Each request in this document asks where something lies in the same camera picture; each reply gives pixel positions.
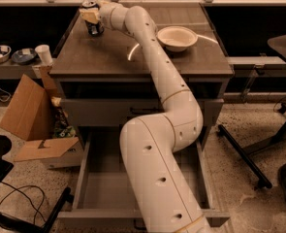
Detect white paper cup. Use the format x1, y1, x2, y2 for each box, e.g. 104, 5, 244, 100
35, 45, 53, 66

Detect blue patterned bowl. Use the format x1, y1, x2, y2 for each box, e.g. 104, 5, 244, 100
12, 49, 37, 65

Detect white bowl on cabinet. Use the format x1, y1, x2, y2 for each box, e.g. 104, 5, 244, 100
157, 26, 198, 52

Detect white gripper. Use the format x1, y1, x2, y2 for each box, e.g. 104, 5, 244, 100
79, 0, 121, 28

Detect snack bags in box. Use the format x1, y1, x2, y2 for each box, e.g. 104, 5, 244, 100
51, 96, 76, 138

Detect open grey middle drawer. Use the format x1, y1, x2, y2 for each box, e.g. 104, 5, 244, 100
58, 127, 230, 232

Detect black stand base right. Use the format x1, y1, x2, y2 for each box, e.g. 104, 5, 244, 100
218, 103, 286, 188

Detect black chair left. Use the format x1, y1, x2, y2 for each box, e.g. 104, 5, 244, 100
0, 135, 74, 233

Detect grey drawer cabinet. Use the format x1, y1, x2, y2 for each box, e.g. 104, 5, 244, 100
50, 3, 234, 144

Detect closed grey upper drawer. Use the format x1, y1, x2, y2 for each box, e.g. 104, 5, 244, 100
60, 97, 225, 128

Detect brown cardboard box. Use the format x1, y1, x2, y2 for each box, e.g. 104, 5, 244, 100
0, 66, 83, 169

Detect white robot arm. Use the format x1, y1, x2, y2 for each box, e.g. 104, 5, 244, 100
79, 1, 212, 233

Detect black cable on floor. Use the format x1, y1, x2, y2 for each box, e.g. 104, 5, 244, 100
0, 180, 48, 225

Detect low grey shelf left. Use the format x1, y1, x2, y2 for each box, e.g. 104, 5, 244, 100
0, 58, 52, 80

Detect blue pepsi can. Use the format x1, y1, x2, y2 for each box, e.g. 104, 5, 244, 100
81, 0, 106, 38

